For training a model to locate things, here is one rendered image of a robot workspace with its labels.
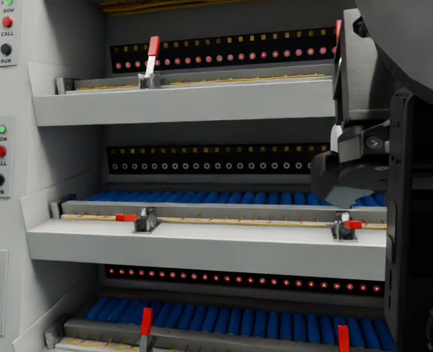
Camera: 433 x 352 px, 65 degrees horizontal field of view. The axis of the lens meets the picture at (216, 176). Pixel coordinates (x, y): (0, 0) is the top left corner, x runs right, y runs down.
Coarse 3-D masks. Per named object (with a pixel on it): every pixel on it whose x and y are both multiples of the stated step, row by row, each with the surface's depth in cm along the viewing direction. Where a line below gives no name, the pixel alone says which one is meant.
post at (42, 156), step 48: (48, 48) 54; (96, 48) 68; (0, 96) 52; (48, 144) 54; (96, 144) 68; (96, 192) 68; (0, 240) 50; (48, 288) 54; (96, 288) 68; (0, 336) 49
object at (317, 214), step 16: (64, 208) 54; (80, 208) 53; (96, 208) 53; (112, 208) 52; (128, 208) 51; (160, 208) 50; (176, 208) 50; (192, 208) 49; (208, 208) 49; (224, 208) 48; (240, 208) 48; (256, 208) 47; (272, 208) 47; (288, 208) 46; (304, 208) 46; (320, 208) 46; (336, 208) 46; (352, 208) 45; (368, 208) 45; (384, 208) 45; (272, 224) 45; (288, 224) 45; (304, 224) 44; (320, 224) 44; (384, 224) 43
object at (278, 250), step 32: (64, 192) 58; (32, 224) 50; (64, 224) 51; (96, 224) 51; (128, 224) 50; (160, 224) 49; (192, 224) 49; (32, 256) 50; (64, 256) 49; (96, 256) 48; (128, 256) 47; (160, 256) 46; (192, 256) 45; (224, 256) 44; (256, 256) 43; (288, 256) 42; (320, 256) 41; (352, 256) 40; (384, 256) 39
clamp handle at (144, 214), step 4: (144, 212) 47; (116, 216) 41; (120, 216) 40; (124, 216) 40; (128, 216) 41; (132, 216) 42; (136, 216) 44; (140, 216) 45; (144, 216) 46; (116, 220) 41; (120, 220) 40; (124, 220) 40; (128, 220) 41; (132, 220) 42; (136, 220) 44
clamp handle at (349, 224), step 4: (344, 216) 41; (348, 216) 41; (344, 220) 42; (344, 224) 38; (348, 224) 36; (352, 224) 35; (356, 224) 35; (360, 224) 35; (352, 228) 35; (356, 228) 35; (360, 228) 35
